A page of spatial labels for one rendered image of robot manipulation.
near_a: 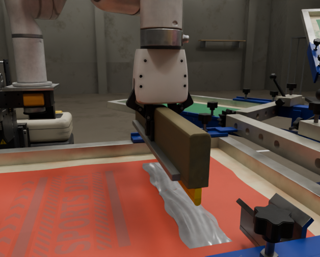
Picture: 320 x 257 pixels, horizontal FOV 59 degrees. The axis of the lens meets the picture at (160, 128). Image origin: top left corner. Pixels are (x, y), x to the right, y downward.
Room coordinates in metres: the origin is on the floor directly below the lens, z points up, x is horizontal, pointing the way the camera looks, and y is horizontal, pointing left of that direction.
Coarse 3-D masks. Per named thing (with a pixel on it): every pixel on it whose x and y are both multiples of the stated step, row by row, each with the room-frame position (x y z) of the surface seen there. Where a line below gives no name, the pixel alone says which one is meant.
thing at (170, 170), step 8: (136, 120) 0.69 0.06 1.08; (136, 128) 0.64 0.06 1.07; (144, 136) 0.55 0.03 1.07; (152, 144) 0.50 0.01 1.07; (152, 152) 0.48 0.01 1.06; (160, 152) 0.45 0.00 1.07; (160, 160) 0.42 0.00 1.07; (168, 160) 0.42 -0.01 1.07; (168, 168) 0.39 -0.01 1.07; (176, 176) 0.37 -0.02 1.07
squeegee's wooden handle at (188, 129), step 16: (160, 112) 0.49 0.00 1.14; (144, 128) 0.61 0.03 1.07; (160, 128) 0.48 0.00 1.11; (176, 128) 0.39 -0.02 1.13; (192, 128) 0.37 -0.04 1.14; (160, 144) 0.48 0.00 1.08; (176, 144) 0.39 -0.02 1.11; (192, 144) 0.34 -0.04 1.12; (208, 144) 0.34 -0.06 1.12; (176, 160) 0.39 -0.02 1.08; (192, 160) 0.34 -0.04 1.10; (208, 160) 0.34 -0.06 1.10; (192, 176) 0.34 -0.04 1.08; (208, 176) 0.34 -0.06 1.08
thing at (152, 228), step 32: (224, 192) 0.54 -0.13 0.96; (256, 192) 0.54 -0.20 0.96; (0, 224) 0.42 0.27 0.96; (160, 224) 0.42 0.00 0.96; (224, 224) 0.42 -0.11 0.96; (64, 256) 0.34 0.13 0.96; (96, 256) 0.34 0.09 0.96; (128, 256) 0.34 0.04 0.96; (160, 256) 0.34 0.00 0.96; (192, 256) 0.34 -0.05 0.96
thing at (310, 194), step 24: (72, 144) 0.77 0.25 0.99; (96, 144) 0.77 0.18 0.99; (120, 144) 0.77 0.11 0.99; (144, 144) 0.79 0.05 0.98; (216, 144) 0.84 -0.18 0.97; (240, 144) 0.77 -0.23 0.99; (264, 168) 0.61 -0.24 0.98; (288, 168) 0.59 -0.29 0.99; (288, 192) 0.53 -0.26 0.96; (312, 192) 0.47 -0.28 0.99
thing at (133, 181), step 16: (144, 160) 0.73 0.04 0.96; (0, 176) 0.62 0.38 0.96; (16, 176) 0.62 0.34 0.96; (32, 176) 0.62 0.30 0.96; (48, 176) 0.62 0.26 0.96; (128, 176) 0.62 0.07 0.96; (144, 176) 0.62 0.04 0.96; (224, 176) 0.62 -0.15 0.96; (0, 192) 0.54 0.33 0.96; (16, 192) 0.54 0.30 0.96; (128, 192) 0.54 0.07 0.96; (144, 192) 0.54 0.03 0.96; (0, 208) 0.48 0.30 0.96
